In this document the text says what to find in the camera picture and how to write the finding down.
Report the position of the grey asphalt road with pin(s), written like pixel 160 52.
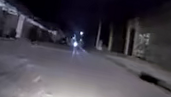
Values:
pixel 78 80

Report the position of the long low wall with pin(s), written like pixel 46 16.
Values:
pixel 10 21

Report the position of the vehicle with headlight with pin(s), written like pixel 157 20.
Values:
pixel 75 43

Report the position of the pale concrete roadside strip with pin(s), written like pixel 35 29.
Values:
pixel 157 73

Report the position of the dark wall with pillars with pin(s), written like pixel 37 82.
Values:
pixel 155 41

